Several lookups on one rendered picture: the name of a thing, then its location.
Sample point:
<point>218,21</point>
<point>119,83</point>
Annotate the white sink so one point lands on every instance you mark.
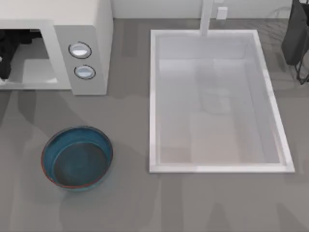
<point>217,108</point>

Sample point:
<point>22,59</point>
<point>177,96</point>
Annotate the small microwave knob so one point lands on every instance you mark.
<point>84,71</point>

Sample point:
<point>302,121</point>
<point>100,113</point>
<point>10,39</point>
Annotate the blue bowl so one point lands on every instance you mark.
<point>77,159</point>

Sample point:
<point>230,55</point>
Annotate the large microwave knob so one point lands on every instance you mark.
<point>80,50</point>

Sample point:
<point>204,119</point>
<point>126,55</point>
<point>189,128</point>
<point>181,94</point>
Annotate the tall white tap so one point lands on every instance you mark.
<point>206,14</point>

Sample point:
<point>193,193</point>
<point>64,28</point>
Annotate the pale microwave oven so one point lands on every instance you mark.
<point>79,17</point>

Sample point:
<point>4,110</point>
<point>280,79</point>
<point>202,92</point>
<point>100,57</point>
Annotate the white wall socket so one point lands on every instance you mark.
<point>221,12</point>

